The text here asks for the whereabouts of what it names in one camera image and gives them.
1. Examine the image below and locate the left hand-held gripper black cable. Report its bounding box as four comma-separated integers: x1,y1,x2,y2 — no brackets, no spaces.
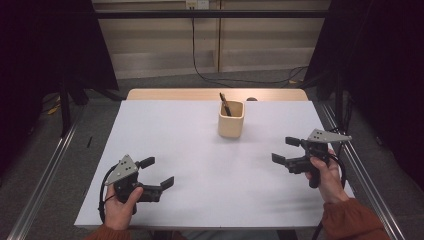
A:
98,164,118,224

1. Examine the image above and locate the black metal stand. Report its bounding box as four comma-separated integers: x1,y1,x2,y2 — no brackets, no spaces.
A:
334,71,344,129
59,78,73,138

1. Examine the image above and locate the black pencil with orange end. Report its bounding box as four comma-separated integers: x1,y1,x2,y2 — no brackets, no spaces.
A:
222,96,233,118

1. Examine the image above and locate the hand-held gripper black cable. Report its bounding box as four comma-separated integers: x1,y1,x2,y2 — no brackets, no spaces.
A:
98,164,118,224
311,153,348,240

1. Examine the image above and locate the black wall cable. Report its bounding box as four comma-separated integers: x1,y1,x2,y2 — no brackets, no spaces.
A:
190,8,309,88

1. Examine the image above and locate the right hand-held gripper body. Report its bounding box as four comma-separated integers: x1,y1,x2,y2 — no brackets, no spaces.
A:
285,128,353,190

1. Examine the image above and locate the person's right hand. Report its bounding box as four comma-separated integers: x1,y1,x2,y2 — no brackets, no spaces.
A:
304,148,350,205

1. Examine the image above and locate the right hand-held gripper black cable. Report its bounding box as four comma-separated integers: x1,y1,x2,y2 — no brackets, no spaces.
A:
311,153,348,240

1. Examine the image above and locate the yellow floor cable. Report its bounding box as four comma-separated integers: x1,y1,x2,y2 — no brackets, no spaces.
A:
46,96,63,116

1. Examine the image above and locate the beige square pen holder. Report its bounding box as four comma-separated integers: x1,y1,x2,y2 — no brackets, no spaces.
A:
217,100,246,139

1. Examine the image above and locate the black curtain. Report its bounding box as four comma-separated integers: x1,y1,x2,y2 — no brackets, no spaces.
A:
304,0,424,191
0,0,119,174

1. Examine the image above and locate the black pen with square cap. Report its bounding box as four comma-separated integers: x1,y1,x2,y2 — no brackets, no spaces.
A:
218,92,232,117

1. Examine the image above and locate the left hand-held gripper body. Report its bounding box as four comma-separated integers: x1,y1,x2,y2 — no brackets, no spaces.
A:
104,154,164,215

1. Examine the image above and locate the black horizontal frame bar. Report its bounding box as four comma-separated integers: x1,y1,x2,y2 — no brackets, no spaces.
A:
94,9,331,19

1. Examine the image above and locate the white wall socket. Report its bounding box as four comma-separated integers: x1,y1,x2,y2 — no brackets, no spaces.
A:
185,0,210,10

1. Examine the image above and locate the white table cover board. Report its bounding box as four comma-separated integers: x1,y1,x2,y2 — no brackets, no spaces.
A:
73,99,368,231

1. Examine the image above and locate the aluminium floor rail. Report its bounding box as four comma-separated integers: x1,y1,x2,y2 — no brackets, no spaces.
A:
319,101,406,240
6,109,86,240

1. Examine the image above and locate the person's left hand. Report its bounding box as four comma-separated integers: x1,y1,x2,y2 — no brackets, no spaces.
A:
104,184,144,231

